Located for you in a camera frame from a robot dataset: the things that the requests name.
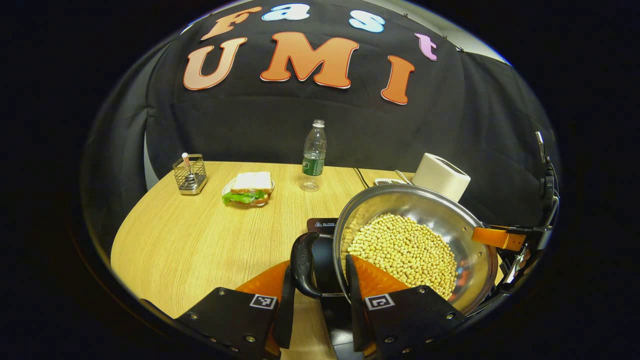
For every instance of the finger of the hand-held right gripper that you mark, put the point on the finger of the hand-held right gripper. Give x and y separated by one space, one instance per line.
497 238

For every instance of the clear plastic water bottle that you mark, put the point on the clear plastic water bottle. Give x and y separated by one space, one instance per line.
314 155

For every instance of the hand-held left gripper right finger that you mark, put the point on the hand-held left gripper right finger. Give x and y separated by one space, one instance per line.
356 320

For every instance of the white toaster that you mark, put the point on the white toaster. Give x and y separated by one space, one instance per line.
440 175

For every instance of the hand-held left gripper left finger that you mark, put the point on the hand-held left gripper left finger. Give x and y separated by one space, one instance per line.
285 315

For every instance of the sandwich with lettuce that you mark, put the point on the sandwich with lettuce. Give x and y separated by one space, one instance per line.
251 182

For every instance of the pile of soybeans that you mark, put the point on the pile of soybeans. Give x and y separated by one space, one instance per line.
405 250

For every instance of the black induction cooktop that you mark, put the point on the black induction cooktop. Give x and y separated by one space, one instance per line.
332 265

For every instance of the black backdrop cloth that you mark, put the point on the black backdrop cloth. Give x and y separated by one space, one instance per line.
250 130

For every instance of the white remote control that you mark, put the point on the white remote control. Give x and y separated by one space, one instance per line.
386 181

